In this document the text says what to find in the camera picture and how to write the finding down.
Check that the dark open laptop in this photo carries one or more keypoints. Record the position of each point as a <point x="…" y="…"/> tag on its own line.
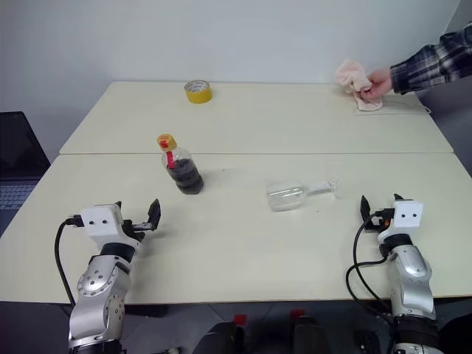
<point x="18" y="147"/>

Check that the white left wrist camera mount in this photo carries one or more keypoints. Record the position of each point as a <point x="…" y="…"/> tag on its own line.
<point x="101" y="221"/>

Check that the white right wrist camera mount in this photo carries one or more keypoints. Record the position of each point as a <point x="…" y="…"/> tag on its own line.
<point x="407" y="217"/>

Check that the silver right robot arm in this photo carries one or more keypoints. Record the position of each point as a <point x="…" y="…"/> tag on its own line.
<point x="413" y="280"/>

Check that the person's bare hand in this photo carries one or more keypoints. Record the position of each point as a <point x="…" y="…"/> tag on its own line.
<point x="380" y="83"/>

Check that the yellow tape roll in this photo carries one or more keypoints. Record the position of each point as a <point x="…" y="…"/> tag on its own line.
<point x="199" y="96"/>

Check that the dark soda bottle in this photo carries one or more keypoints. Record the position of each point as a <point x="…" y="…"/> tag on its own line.
<point x="186" y="177"/>

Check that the wine glass with dark liquid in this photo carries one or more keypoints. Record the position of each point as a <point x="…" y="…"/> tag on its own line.
<point x="285" y="195"/>

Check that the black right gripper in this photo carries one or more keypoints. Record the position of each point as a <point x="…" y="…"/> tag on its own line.
<point x="380" y="223"/>

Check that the white flat mat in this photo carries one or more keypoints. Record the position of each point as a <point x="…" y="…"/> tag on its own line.
<point x="402" y="107"/>

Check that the pink cloth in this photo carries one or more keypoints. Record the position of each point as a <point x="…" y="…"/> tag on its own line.
<point x="348" y="75"/>

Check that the plaid sleeved person's forearm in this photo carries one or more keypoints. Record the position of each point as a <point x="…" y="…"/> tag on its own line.
<point x="431" y="62"/>

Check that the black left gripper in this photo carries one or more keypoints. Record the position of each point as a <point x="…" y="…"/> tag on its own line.
<point x="129" y="228"/>

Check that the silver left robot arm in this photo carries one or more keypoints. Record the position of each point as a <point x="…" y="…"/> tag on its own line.
<point x="99" y="287"/>

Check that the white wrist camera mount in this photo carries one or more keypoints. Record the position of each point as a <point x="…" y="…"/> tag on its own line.
<point x="101" y="221"/>
<point x="407" y="217"/>

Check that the dark rounded shape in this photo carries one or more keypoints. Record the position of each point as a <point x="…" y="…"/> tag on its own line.
<point x="309" y="335"/>
<point x="217" y="339"/>

